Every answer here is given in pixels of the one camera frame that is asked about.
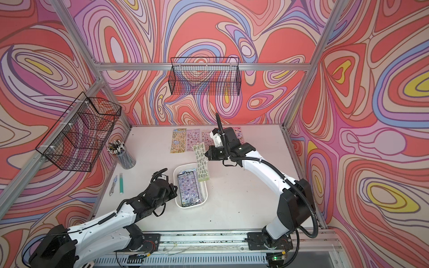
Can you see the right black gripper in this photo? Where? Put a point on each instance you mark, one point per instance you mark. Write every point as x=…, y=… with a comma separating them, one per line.
x=213, y=156

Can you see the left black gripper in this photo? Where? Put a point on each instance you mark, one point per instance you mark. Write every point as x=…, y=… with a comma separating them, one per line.
x=170, y=188

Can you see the pink bonbon sticker sheet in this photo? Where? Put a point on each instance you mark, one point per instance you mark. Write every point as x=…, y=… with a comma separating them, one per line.
x=207, y=139

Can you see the green cream sticker sheet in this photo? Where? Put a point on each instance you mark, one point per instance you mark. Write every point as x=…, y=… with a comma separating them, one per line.
x=201, y=158

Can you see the white plastic storage tray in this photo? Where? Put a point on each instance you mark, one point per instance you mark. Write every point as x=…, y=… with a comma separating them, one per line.
x=202, y=184

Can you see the pink puffy sticker sheet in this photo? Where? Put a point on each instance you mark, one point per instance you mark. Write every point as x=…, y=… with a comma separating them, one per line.
x=193, y=137

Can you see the yellow green sticker sheet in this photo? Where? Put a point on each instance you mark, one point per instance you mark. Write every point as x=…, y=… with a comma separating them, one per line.
x=178, y=141

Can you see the pink yellow pastel sticker sheet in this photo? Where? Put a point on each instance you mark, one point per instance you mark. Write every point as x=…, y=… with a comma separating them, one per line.
x=239, y=134

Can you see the purple holographic sticker sheet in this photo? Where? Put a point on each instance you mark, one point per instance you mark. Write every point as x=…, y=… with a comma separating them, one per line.
x=189, y=188

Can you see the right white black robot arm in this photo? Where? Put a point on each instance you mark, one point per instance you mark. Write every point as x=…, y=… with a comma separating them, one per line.
x=296, y=208

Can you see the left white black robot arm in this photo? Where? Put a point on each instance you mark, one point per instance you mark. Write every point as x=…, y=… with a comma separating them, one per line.
x=75, y=246

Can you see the green pen on table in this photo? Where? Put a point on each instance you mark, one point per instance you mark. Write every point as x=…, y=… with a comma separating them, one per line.
x=121, y=182

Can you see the small clear blue tool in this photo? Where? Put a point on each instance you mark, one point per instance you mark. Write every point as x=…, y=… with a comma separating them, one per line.
x=113, y=185

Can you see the mesh pen cup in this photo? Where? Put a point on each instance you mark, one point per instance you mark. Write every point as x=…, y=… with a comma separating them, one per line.
x=125, y=159

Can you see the bundle of pens in cup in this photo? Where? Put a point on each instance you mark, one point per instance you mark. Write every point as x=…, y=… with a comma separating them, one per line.
x=116, y=148

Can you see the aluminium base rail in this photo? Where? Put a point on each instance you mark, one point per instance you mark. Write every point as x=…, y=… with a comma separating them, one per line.
x=224, y=248

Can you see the black wire basket at back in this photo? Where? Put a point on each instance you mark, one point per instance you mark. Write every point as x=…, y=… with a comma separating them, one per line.
x=201, y=76

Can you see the black wire basket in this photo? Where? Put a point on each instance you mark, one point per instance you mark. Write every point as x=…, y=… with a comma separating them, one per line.
x=77, y=140
x=201, y=76

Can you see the black wire basket on left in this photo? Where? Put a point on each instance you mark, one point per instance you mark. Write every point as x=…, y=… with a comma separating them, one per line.
x=77, y=140

